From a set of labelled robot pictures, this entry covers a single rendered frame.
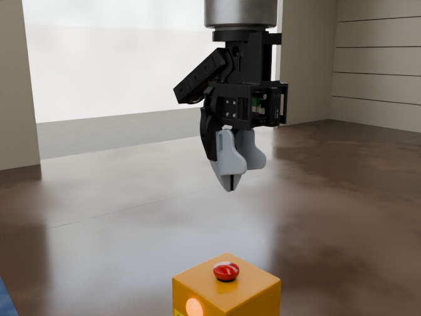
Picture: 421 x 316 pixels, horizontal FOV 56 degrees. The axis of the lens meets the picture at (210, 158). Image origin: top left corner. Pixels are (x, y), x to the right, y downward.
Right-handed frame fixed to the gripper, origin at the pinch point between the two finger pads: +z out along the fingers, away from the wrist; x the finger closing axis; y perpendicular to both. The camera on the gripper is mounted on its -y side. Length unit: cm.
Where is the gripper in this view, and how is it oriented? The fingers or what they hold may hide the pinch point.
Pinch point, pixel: (227, 180)
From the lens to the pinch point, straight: 56.4
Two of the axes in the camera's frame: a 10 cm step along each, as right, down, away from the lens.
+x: 7.4, -1.7, 6.5
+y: 6.7, 1.9, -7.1
